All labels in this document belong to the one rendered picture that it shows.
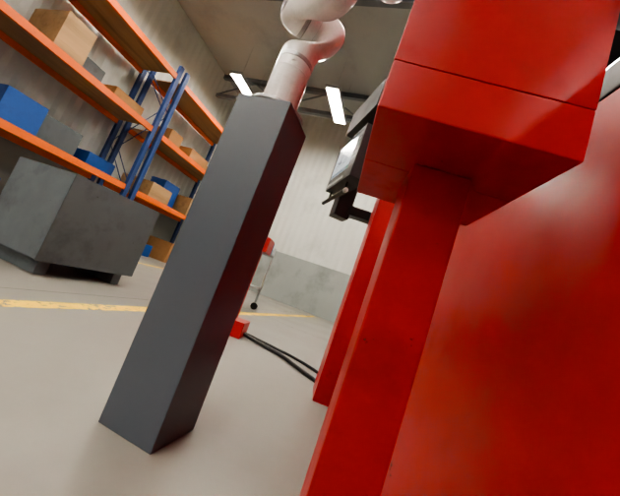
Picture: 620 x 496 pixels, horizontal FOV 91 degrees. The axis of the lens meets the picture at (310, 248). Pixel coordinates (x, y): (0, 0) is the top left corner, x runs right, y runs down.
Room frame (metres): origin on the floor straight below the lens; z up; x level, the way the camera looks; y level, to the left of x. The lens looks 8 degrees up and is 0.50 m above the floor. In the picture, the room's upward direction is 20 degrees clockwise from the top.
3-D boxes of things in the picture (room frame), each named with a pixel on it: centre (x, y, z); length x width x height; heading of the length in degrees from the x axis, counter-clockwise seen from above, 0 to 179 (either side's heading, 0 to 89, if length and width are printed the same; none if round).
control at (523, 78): (0.31, -0.10, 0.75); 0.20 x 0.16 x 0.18; 173
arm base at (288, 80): (0.93, 0.26, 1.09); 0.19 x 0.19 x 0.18
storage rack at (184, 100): (7.30, 3.69, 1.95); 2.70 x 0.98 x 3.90; 163
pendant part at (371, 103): (2.03, -0.15, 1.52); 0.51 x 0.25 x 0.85; 14
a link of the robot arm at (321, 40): (0.94, 0.23, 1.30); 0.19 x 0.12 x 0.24; 115
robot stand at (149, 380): (0.93, 0.26, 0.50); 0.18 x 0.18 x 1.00; 73
